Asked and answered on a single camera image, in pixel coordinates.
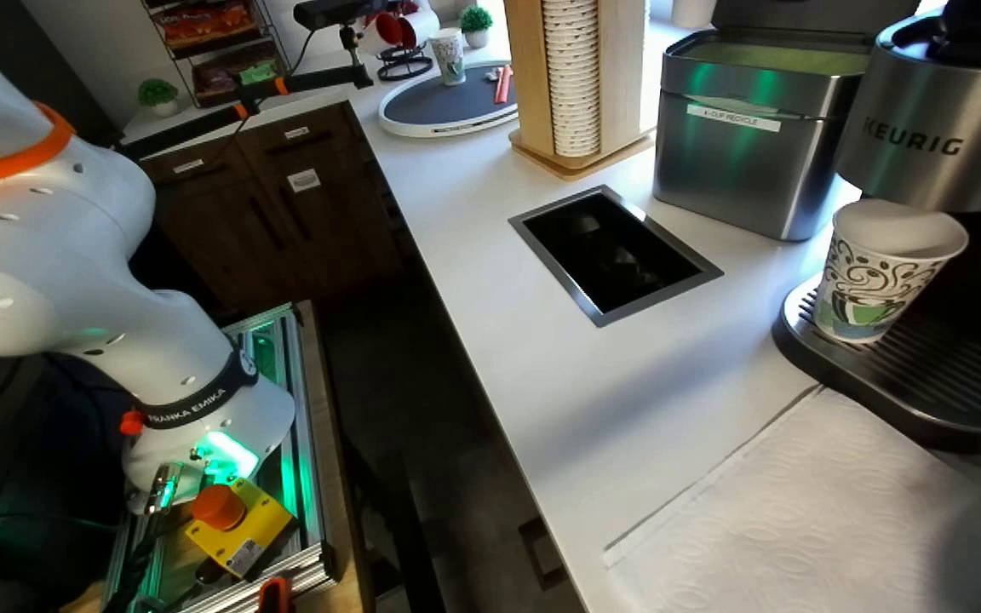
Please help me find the black cable loop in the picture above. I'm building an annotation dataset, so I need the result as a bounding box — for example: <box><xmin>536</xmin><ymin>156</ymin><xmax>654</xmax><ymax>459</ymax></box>
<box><xmin>373</xmin><ymin>44</ymin><xmax>436</xmax><ymax>83</ymax></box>

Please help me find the wooden cup dispenser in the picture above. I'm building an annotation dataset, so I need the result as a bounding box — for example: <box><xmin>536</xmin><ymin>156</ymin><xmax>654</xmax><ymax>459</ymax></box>
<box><xmin>500</xmin><ymin>0</ymin><xmax>654</xmax><ymax>177</ymax></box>

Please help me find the metal robot mounting frame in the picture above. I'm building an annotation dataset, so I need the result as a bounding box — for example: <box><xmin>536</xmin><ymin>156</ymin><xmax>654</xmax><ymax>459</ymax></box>
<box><xmin>104</xmin><ymin>299</ymin><xmax>347</xmax><ymax>613</ymax></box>

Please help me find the patterned white paper cup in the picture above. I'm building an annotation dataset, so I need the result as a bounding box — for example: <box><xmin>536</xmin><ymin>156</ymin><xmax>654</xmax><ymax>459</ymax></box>
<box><xmin>811</xmin><ymin>196</ymin><xmax>976</xmax><ymax>346</ymax></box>

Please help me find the small green fuzzy plant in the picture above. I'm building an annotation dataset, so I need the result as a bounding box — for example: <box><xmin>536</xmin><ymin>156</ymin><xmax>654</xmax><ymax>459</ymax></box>
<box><xmin>132</xmin><ymin>73</ymin><xmax>185</xmax><ymax>114</ymax></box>

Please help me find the red clamp handle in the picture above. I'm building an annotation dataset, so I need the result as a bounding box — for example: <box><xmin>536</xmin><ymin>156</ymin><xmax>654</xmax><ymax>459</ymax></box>
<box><xmin>257</xmin><ymin>574</ymin><xmax>296</xmax><ymax>613</ymax></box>

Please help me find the silver black Keurig coffee maker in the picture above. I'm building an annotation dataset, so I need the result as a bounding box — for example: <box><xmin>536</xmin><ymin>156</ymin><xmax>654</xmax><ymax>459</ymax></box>
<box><xmin>769</xmin><ymin>9</ymin><xmax>981</xmax><ymax>457</ymax></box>

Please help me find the shelf with snack boxes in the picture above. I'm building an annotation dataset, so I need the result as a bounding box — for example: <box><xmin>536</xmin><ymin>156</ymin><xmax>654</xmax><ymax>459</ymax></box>
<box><xmin>145</xmin><ymin>0</ymin><xmax>284</xmax><ymax>106</ymax></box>

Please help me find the dark brown wooden cabinet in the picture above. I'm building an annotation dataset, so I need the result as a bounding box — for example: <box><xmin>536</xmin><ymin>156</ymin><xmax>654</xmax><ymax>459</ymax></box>
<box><xmin>137</xmin><ymin>98</ymin><xmax>417</xmax><ymax>326</ymax></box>

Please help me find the white cabinet label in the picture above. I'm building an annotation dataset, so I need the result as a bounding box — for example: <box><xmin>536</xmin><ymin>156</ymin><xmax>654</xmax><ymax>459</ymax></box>
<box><xmin>284</xmin><ymin>164</ymin><xmax>327</xmax><ymax>195</ymax></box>

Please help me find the stack of white cups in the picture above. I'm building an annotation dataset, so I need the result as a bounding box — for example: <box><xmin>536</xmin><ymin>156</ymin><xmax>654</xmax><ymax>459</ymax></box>
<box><xmin>542</xmin><ymin>0</ymin><xmax>602</xmax><ymax>159</ymax></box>

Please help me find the small white patterned cup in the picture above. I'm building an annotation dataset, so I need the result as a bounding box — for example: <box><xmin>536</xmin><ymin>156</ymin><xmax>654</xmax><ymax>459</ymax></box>
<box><xmin>431</xmin><ymin>27</ymin><xmax>472</xmax><ymax>87</ymax></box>

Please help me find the black countertop trash opening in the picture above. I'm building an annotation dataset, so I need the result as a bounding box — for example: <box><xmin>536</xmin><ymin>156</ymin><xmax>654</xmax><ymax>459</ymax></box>
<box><xmin>509</xmin><ymin>179</ymin><xmax>730</xmax><ymax>331</ymax></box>

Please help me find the small pink packet holder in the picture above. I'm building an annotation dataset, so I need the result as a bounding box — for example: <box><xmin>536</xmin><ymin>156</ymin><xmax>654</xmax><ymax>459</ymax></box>
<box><xmin>489</xmin><ymin>62</ymin><xmax>519</xmax><ymax>110</ymax></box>

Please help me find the stainless steel recycling bin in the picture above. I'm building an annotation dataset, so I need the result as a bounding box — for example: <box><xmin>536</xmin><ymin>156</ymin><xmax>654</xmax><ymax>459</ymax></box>
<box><xmin>650</xmin><ymin>0</ymin><xmax>923</xmax><ymax>246</ymax></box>

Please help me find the round dark turntable tray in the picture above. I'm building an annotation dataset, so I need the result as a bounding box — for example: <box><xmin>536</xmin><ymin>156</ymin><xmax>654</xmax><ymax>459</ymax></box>
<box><xmin>376</xmin><ymin>56</ymin><xmax>521</xmax><ymax>142</ymax></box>

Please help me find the white paper towel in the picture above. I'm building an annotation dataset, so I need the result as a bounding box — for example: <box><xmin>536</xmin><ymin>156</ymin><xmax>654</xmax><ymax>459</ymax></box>
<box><xmin>601</xmin><ymin>385</ymin><xmax>981</xmax><ymax>613</ymax></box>

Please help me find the small potted green plant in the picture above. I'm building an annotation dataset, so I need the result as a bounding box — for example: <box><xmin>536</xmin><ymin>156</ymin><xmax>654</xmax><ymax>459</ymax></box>
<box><xmin>458</xmin><ymin>0</ymin><xmax>498</xmax><ymax>49</ymax></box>

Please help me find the yellow emergency stop box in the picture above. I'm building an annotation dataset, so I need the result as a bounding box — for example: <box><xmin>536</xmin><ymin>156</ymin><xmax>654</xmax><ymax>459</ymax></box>
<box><xmin>182</xmin><ymin>476</ymin><xmax>296</xmax><ymax>580</ymax></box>

